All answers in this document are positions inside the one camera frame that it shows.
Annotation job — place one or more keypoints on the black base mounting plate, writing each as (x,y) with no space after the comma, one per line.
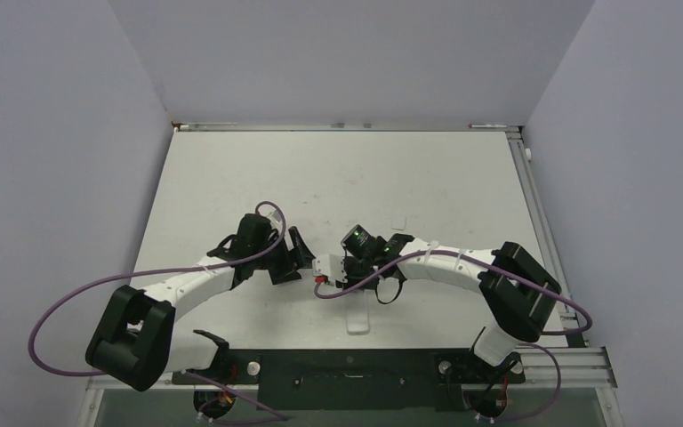
(361,379)

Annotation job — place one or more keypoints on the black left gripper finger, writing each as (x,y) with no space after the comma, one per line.
(300,254)
(283,277)

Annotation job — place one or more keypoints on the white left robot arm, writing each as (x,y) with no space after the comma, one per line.
(136,340)

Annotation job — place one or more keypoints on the aluminium frame rail back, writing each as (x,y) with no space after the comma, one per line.
(342,127)

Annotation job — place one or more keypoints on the aluminium frame rail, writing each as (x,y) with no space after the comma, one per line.
(342,127)
(586,366)

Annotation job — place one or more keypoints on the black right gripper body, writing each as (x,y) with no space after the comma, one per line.
(358,272)

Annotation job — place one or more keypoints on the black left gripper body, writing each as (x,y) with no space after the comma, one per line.
(292,266)

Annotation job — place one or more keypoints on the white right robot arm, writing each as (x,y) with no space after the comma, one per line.
(519,292)

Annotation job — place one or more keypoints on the white air conditioner remote control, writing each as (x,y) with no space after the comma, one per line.
(357,313)

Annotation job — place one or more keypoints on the aluminium frame rail right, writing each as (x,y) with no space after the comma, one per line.
(586,366)

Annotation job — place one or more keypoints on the white battery compartment cover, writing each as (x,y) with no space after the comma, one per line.
(398,222)

